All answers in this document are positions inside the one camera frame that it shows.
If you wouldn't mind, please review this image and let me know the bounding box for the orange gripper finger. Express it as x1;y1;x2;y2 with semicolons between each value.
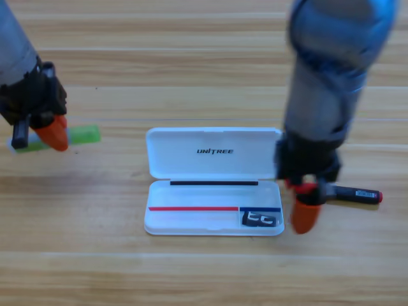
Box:
291;194;323;235
33;113;69;152

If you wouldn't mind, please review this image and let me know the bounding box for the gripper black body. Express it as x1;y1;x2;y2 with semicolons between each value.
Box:
274;128;343;205
0;62;68;149

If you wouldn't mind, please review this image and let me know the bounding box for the green highlighter marker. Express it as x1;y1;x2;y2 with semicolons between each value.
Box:
6;124;101;155

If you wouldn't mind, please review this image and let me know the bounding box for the black eraser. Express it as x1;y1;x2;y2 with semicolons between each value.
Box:
241;210;277;229

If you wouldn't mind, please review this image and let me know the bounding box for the red and black pen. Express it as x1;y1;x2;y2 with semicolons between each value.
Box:
284;178;383;204

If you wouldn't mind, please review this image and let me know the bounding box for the white plastic pencil case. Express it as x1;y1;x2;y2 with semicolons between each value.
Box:
143;126;285;237

